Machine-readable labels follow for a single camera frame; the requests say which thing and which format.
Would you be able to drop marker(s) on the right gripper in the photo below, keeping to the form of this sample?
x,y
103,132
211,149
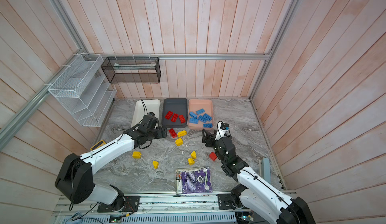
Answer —
x,y
209,136

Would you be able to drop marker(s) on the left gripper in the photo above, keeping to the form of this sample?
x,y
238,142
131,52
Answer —
x,y
160,132

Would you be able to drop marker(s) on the blue lego brick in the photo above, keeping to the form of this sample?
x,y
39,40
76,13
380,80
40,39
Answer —
x,y
209,125
193,115
208,117
193,120
200,111

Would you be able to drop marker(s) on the red lego brick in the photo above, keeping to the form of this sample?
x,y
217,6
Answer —
x,y
169,115
213,156
174,118
173,134

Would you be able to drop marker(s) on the yellow sloped lego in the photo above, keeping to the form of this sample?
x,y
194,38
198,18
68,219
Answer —
x,y
193,155
191,161
155,164

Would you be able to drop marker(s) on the blue lego brick low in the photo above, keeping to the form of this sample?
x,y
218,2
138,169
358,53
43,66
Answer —
x,y
203,118

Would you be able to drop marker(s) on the yellow curved lego brick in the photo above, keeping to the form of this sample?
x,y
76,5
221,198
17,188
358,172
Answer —
x,y
182,133

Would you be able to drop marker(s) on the red lego brick low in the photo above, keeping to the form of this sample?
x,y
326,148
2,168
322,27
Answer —
x,y
182,119

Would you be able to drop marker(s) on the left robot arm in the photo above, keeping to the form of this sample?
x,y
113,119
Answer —
x,y
75,178

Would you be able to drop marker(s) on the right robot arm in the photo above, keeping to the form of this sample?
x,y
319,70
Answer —
x,y
252,191

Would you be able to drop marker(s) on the white plastic tray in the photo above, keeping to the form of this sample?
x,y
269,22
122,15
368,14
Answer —
x,y
143,107

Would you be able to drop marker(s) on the dark grey plastic tray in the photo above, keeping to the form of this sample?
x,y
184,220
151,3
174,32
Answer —
x,y
177,106

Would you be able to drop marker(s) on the purple book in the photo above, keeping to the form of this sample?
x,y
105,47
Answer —
x,y
193,180

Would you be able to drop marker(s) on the yellow calculator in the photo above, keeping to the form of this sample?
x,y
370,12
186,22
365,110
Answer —
x,y
98,145

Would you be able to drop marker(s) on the light blue device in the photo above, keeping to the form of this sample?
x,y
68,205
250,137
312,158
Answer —
x,y
264,168

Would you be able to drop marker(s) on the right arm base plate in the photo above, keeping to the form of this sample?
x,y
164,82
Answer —
x,y
229,202

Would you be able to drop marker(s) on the black wire mesh basket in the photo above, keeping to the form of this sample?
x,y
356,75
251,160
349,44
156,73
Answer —
x,y
132,69

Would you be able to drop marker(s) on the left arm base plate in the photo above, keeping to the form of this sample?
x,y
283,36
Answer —
x,y
128,203

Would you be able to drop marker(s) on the white wire mesh shelf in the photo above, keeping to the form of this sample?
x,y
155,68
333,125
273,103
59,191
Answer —
x,y
83,92

